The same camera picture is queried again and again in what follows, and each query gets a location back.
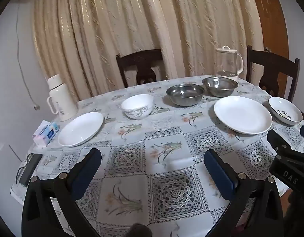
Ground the dark-rimmed flower print dish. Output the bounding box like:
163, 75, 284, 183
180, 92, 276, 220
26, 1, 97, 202
268, 96, 303, 125

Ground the white printed ceramic bowl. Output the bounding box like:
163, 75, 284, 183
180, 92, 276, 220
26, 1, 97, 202
121, 94, 154, 119

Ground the black cable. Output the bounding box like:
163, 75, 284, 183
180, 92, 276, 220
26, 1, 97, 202
15, 153, 35, 184

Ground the small stainless steel bowl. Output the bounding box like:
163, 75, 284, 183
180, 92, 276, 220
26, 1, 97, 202
202, 76, 239, 97

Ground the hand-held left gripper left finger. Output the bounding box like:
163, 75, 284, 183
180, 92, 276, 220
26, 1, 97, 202
21, 148, 102, 237

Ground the brown wooden door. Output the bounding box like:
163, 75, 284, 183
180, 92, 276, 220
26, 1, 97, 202
247, 0, 291, 97

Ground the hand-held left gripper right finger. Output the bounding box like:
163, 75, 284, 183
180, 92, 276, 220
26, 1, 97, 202
204, 149, 284, 237

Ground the white thermos jug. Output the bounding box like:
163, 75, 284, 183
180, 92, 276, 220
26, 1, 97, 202
47, 74, 78, 122

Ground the dark wooden chair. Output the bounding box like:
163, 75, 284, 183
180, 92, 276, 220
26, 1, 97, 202
246, 45, 301, 103
115, 49, 165, 88

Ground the large stainless steel bowl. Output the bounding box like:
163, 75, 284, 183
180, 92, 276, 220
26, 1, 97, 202
166, 83, 205, 106

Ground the blue and white tissue pack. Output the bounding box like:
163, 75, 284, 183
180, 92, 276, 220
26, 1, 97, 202
32, 120, 60, 147

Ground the white plate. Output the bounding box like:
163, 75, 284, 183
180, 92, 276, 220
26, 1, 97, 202
58, 112, 104, 147
214, 96, 273, 135

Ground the floral lace print tablecloth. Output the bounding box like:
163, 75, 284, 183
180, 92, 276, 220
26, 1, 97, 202
10, 75, 304, 237

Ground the cream curtain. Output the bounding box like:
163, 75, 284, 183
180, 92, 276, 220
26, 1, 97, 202
31, 0, 266, 97

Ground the glass electric kettle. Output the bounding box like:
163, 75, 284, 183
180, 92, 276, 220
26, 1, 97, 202
215, 45, 244, 82

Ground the grey wall cable with plug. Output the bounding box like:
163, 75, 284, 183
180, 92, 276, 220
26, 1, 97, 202
16, 2, 41, 111

